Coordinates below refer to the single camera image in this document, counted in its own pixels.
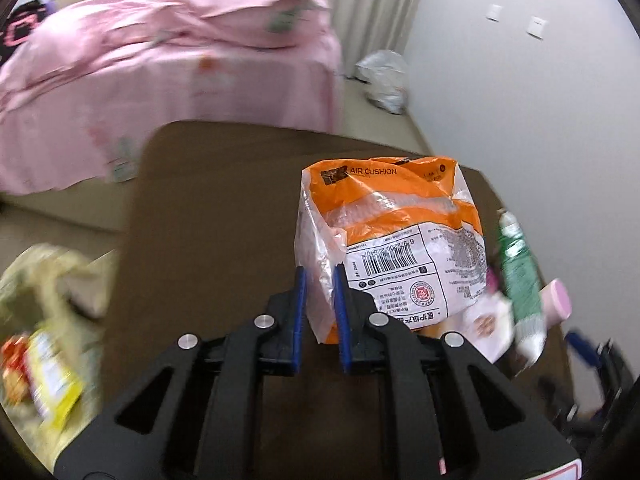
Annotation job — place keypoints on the green white tube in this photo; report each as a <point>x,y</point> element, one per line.
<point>520,280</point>

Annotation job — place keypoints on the orange clear packaging bag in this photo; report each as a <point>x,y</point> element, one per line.
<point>400,210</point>

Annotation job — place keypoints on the yellow plastic bag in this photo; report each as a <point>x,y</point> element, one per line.
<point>45,270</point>

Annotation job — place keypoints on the black printed blanket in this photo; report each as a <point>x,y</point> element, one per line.
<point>20,25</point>

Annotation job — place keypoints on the yellow white wrapper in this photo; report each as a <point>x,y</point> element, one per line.
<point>55,385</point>

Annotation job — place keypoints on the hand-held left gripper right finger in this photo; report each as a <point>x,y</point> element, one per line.
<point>341,320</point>

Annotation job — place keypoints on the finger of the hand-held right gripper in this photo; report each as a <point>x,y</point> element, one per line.
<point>582,352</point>

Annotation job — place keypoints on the pink floral duvet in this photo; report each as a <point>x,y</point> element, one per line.
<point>150,15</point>

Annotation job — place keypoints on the white plastic bag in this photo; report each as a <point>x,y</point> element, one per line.
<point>382,80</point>

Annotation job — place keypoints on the bed with pink sheet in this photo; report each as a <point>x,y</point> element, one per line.
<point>225,90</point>

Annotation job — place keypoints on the pink capped bottle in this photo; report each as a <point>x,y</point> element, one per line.
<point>555,302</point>

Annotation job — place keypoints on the red gold snack wrapper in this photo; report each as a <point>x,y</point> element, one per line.
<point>12,360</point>

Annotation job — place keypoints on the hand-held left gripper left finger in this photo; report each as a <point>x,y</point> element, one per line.
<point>300,320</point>

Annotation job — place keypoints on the white wrapper orange print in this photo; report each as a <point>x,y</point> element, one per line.
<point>482,325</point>

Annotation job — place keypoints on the white wall socket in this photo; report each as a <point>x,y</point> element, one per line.
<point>494,12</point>
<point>537,27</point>

